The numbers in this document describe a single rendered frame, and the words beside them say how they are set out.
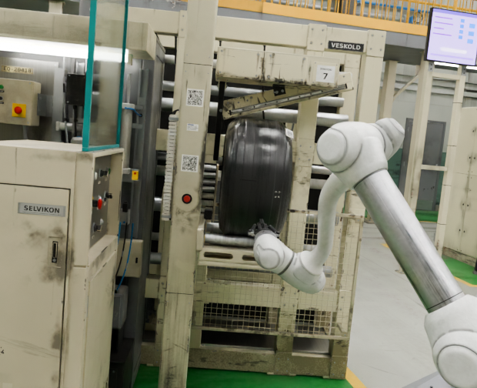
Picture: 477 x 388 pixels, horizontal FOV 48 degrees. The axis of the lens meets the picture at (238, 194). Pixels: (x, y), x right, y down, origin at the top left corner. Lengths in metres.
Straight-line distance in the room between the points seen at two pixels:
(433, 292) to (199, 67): 1.45
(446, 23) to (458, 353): 5.20
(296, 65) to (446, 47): 3.73
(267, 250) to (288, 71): 1.12
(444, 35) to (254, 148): 4.27
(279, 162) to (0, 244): 1.11
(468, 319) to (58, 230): 1.21
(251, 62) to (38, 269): 1.43
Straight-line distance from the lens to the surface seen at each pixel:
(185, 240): 2.43
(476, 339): 1.36
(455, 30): 6.34
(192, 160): 2.39
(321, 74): 2.71
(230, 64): 2.66
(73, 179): 1.76
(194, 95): 2.39
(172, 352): 2.60
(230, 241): 2.35
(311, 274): 1.90
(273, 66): 2.68
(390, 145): 1.60
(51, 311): 1.87
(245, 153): 2.22
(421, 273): 1.42
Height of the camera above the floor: 1.37
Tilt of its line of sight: 6 degrees down
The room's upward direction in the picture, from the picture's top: 5 degrees clockwise
